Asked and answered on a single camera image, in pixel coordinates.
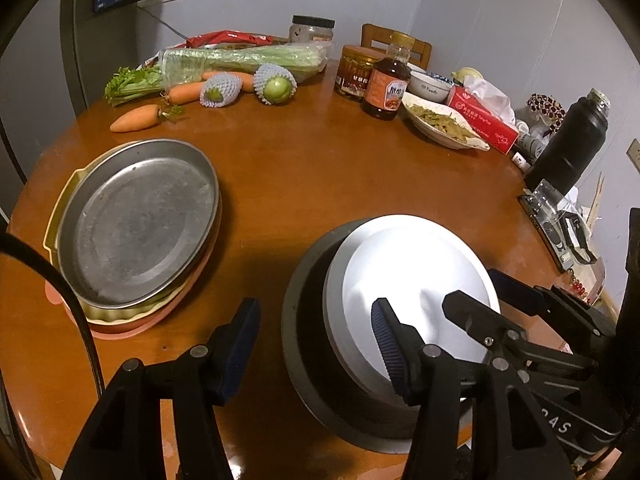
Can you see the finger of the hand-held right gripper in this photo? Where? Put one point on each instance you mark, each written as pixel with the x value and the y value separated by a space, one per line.
pixel 520 295
pixel 480 317

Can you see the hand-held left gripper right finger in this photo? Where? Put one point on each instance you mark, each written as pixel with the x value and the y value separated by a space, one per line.
pixel 392 355

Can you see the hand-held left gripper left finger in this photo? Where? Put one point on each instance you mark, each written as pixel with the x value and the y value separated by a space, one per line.
pixel 235 360

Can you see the metal bowl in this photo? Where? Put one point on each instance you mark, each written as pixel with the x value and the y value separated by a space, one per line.
pixel 305 360

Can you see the pink crab-shaped plate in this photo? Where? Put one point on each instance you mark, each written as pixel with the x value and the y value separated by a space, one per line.
pixel 120 334

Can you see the yellow shell-shaped plate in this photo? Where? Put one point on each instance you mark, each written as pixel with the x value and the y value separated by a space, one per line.
pixel 112 316

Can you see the round metal plate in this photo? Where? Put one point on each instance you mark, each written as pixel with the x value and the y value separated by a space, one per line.
pixel 140 220

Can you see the wooden sticks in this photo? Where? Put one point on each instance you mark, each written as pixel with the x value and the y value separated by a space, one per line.
pixel 596 200

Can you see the small white bottle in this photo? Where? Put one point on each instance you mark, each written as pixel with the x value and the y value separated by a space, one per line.
pixel 520 161

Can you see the black thermos flask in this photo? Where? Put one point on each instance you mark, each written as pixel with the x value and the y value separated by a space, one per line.
pixel 570 150

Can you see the red tissue box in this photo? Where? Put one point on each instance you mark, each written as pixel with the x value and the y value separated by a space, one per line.
pixel 485 125

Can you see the white dish of pickled vegetables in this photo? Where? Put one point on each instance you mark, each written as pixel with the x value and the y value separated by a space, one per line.
pixel 445 125

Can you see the dark red bead bouquet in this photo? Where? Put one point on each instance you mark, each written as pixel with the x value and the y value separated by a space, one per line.
pixel 546 109

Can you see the white and blue ceramic bowl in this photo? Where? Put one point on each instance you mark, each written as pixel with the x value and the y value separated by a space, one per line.
pixel 430 89

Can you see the pale yellow roll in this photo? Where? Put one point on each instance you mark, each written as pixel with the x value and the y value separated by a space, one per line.
pixel 467 75

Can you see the dark sauce bottle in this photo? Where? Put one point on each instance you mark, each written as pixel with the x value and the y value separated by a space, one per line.
pixel 382 90

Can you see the large carrot with greens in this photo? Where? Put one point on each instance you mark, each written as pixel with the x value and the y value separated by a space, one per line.
pixel 132 119

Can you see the wooden chair back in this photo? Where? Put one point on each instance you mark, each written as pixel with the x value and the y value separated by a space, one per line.
pixel 420 52

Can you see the green fruit in foam net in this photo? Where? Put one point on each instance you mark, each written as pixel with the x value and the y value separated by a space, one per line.
pixel 275 85
pixel 220 89

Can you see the orange carrot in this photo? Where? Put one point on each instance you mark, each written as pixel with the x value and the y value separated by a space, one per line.
pixel 246 81
pixel 185 92

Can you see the chili sauce jar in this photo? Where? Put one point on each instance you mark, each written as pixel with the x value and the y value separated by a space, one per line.
pixel 355 72

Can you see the celery in plastic bag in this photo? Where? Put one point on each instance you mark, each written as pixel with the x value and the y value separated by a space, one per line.
pixel 240 60

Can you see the red snack bag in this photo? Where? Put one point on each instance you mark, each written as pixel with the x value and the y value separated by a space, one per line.
pixel 225 37

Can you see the glass jar with black lid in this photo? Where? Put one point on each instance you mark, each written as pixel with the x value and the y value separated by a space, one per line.
pixel 310 30

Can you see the grey refrigerator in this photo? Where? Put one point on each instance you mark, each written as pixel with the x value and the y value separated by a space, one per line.
pixel 30 85

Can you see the white wall socket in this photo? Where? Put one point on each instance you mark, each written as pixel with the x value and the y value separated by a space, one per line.
pixel 635 155

